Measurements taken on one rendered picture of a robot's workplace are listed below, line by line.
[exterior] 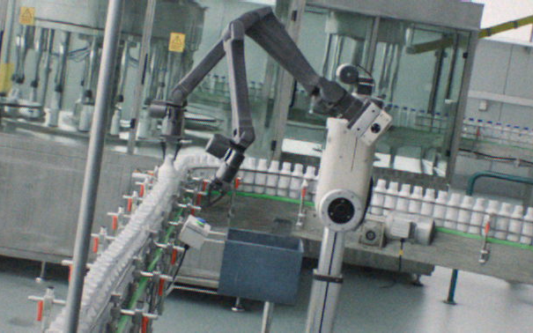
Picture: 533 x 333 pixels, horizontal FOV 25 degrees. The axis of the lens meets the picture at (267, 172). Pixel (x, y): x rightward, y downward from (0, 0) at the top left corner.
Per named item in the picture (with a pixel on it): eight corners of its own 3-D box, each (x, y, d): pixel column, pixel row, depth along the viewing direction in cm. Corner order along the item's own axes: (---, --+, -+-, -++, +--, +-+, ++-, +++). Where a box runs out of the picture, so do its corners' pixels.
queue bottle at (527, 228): (533, 245, 557) (540, 210, 555) (521, 243, 557) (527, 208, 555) (530, 242, 563) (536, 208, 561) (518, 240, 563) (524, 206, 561)
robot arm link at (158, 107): (183, 91, 448) (184, 90, 457) (152, 86, 448) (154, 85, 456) (178, 122, 449) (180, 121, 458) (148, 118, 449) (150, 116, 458)
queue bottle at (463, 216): (457, 231, 565) (463, 196, 563) (454, 228, 571) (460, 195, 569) (470, 233, 566) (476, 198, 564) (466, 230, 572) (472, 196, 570)
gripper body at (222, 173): (210, 181, 385) (222, 161, 385) (211, 178, 395) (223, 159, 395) (228, 191, 386) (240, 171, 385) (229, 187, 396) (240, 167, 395)
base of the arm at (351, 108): (370, 101, 413) (347, 128, 414) (351, 86, 412) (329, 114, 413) (372, 102, 404) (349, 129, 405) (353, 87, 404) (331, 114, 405)
